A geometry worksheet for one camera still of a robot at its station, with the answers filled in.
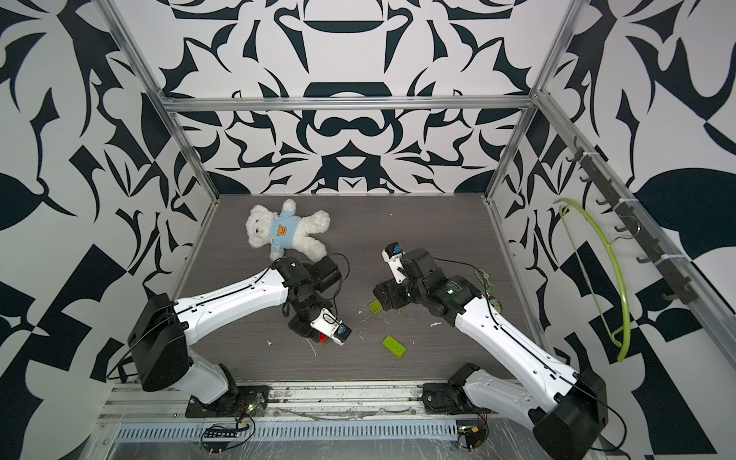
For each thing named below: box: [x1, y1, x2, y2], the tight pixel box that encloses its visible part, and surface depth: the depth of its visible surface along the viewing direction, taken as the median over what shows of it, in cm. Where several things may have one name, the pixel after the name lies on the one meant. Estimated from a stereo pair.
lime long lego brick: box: [381, 334, 408, 360], surface depth 85 cm
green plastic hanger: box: [552, 198, 631, 363], surface depth 61 cm
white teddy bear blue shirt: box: [245, 198, 331, 262], surface depth 101 cm
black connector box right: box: [457, 423, 489, 452], surface depth 73 cm
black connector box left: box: [201, 425, 238, 442], surface depth 74 cm
